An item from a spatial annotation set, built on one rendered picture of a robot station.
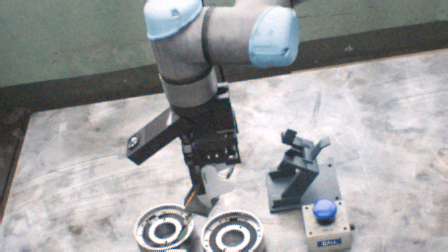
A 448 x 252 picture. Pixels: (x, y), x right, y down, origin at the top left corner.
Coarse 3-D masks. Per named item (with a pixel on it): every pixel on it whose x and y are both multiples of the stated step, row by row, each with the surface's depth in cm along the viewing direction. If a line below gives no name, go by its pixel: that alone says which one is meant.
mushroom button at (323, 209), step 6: (318, 204) 116; (324, 204) 116; (330, 204) 115; (312, 210) 116; (318, 210) 115; (324, 210) 115; (330, 210) 115; (336, 210) 115; (318, 216) 115; (324, 216) 114; (330, 216) 114
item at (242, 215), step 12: (216, 216) 122; (228, 216) 123; (240, 216) 123; (252, 216) 121; (204, 228) 120; (228, 228) 121; (240, 228) 121; (204, 240) 120; (216, 240) 119; (228, 240) 122; (240, 240) 122; (264, 240) 119
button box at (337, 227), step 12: (336, 204) 119; (312, 216) 118; (336, 216) 117; (312, 228) 116; (324, 228) 116; (336, 228) 115; (348, 228) 115; (312, 240) 115; (324, 240) 115; (336, 240) 116; (348, 240) 116
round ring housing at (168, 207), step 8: (152, 208) 126; (160, 208) 126; (168, 208) 127; (176, 208) 126; (144, 216) 125; (184, 216) 125; (136, 224) 124; (144, 224) 125; (160, 224) 125; (168, 224) 125; (176, 224) 124; (192, 224) 122; (136, 232) 123; (152, 232) 123; (160, 232) 126; (168, 232) 126; (176, 232) 122; (192, 232) 121; (136, 240) 121; (152, 240) 122; (160, 240) 121; (168, 240) 121; (184, 240) 119; (192, 240) 121; (144, 248) 120; (152, 248) 119; (168, 248) 118; (176, 248) 119; (184, 248) 120
